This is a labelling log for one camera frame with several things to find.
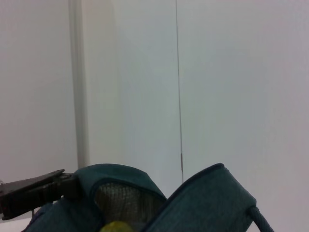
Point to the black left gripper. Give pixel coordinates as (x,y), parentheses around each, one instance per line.
(21,198)

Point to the green cucumber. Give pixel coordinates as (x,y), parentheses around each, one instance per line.
(116,228)

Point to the dark teal fabric lunch bag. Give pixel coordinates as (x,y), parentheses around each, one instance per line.
(205,205)

